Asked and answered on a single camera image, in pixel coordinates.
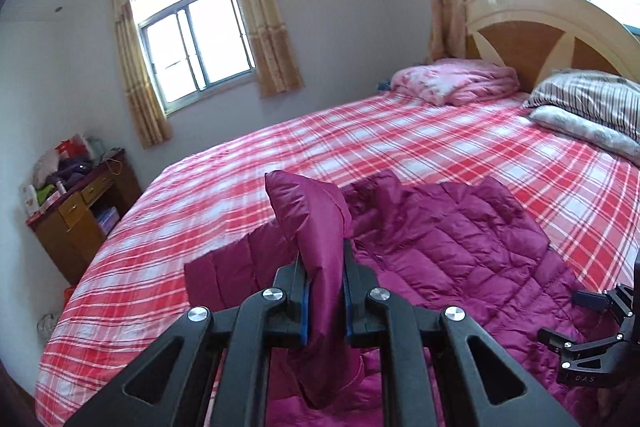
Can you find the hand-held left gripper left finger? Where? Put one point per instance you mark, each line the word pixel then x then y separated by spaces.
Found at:
pixel 303 307

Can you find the sliding window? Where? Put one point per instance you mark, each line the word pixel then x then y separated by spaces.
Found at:
pixel 200 37

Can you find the dark purple cloth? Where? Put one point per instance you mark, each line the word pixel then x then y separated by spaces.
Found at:
pixel 75 169

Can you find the bed with red plaid sheet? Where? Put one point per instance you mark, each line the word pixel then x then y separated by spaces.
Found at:
pixel 225 167

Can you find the white plastic bag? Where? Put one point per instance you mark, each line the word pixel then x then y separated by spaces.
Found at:
pixel 46 167

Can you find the purple puffer jacket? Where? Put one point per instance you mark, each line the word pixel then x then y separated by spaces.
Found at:
pixel 450 247

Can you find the green packet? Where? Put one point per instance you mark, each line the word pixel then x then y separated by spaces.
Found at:
pixel 46 193

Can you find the red and white bag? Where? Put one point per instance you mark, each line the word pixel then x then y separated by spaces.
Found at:
pixel 72 149

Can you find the striped pillow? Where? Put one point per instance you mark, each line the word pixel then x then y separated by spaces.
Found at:
pixel 590 97

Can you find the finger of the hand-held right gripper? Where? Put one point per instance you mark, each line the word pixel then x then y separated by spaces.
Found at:
pixel 590 349
pixel 607 299

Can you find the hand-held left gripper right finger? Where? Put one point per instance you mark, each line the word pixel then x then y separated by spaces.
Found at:
pixel 348 307

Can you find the wooden bed headboard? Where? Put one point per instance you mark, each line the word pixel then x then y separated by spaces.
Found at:
pixel 515 37

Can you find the grey floral pillow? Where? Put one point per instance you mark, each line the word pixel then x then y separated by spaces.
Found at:
pixel 575 123

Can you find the pink folded quilt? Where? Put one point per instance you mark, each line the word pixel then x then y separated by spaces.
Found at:
pixel 450 79

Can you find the brown wooden desk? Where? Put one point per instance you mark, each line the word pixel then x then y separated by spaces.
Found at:
pixel 65 237

